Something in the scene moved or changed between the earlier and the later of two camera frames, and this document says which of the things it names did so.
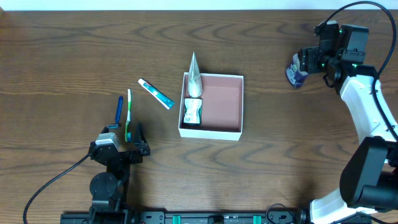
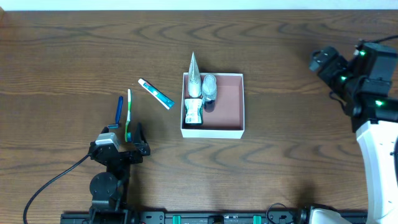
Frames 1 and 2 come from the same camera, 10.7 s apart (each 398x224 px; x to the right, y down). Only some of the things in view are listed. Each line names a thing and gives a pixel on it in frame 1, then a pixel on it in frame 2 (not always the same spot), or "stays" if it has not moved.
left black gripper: x=125 y=155 stays
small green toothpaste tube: x=156 y=93 stays
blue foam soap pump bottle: x=295 y=76 to x=209 y=90
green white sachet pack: x=193 y=115 stays
